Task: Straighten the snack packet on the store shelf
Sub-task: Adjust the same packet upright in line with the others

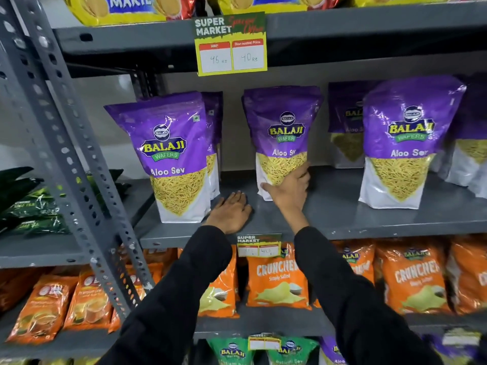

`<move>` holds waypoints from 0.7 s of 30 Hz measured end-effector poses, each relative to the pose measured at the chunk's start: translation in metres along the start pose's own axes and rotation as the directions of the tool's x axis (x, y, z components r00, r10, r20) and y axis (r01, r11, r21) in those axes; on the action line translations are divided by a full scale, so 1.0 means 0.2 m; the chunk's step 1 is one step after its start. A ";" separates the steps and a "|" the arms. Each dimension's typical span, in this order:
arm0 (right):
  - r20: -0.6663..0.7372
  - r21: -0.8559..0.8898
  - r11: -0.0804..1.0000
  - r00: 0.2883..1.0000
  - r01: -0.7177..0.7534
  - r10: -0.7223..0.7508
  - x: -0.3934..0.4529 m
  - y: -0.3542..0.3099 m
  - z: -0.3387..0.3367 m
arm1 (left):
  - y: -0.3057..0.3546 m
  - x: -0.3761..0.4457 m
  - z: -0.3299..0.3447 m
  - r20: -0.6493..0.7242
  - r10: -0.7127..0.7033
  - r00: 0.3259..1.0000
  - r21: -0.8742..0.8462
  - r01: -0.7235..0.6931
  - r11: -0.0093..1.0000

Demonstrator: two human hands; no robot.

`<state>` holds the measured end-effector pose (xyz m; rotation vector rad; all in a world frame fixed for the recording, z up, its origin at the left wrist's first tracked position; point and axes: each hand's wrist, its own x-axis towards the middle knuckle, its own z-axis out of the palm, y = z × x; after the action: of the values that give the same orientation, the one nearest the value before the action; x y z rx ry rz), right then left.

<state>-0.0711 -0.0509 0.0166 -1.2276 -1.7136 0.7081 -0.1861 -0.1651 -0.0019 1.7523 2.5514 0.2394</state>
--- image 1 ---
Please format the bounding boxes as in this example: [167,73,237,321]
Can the person's right hand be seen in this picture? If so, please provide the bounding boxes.
[261,161,312,214]

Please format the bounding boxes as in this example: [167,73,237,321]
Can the person's left hand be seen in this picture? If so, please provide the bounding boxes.
[204,190,253,235]

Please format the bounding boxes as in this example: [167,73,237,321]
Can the grey metal shelf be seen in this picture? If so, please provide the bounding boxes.
[0,0,487,365]

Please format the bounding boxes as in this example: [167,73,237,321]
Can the purple Aloo Sev packet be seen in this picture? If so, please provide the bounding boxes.
[242,86,324,202]
[358,76,467,210]

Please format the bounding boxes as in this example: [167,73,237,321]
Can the person's right forearm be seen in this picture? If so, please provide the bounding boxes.
[283,208,444,365]

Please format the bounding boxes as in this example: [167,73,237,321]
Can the person's left forearm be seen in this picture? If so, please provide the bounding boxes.
[98,225,238,365]

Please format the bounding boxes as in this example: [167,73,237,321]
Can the yellow green price tag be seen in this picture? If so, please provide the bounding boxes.
[248,333,282,351]
[193,12,268,77]
[236,233,283,258]

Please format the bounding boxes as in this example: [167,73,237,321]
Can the orange Crunchem chips packets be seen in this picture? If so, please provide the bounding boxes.
[177,237,487,319]

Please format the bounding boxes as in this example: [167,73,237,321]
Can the purple white packet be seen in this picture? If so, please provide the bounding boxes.
[422,326,487,365]
[319,336,349,365]

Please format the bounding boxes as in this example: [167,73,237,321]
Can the grey metal rack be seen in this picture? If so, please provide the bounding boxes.
[0,178,155,360]

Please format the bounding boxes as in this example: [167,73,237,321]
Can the green packets shelf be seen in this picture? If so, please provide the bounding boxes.
[0,166,132,236]

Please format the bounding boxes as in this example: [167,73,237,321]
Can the row of orange tea packets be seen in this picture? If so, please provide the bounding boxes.
[0,248,178,346]

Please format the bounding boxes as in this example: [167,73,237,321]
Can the stack of yellow biscuit packets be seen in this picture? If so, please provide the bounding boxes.
[62,0,343,27]

